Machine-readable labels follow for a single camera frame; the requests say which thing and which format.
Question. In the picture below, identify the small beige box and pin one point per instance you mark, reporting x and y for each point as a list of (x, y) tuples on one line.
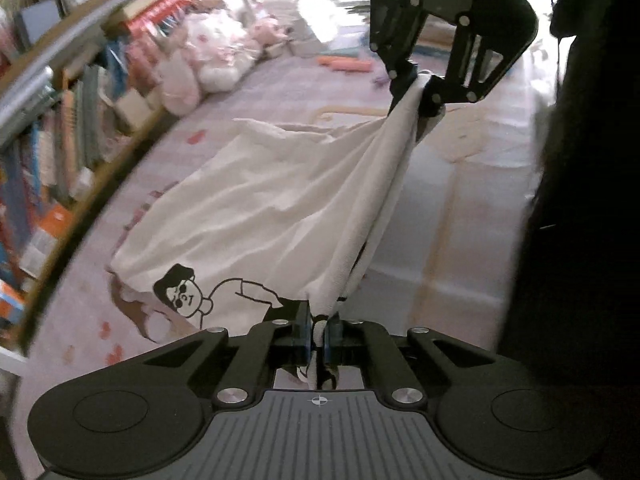
[(135, 110)]

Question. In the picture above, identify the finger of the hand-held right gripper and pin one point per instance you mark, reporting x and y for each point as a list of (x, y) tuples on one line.
[(432, 100), (397, 77)]

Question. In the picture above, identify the white pink plush toy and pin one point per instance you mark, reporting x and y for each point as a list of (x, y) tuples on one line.
[(220, 60)]

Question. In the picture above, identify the small pink plush toy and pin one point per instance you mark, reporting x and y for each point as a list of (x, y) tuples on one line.
[(265, 35)]

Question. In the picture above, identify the teal marker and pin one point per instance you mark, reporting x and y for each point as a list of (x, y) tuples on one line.
[(342, 53)]

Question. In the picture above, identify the person's dark clothing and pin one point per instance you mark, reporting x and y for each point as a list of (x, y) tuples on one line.
[(590, 185)]

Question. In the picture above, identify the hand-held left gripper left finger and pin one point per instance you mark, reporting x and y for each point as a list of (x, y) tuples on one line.
[(301, 340)]

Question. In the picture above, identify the white t-shirt cartoon print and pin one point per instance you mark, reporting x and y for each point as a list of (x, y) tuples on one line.
[(280, 200)]

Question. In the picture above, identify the pink plaid mat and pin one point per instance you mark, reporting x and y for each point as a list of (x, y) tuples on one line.
[(475, 210)]

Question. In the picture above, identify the purple clip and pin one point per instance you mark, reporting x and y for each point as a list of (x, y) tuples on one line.
[(380, 80)]

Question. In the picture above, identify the orange marker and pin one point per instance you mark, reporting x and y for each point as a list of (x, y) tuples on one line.
[(350, 65)]

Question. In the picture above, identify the wooden bookshelf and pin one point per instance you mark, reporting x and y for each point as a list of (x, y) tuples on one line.
[(100, 195)]

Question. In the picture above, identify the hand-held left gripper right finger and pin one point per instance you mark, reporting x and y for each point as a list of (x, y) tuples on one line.
[(327, 345)]

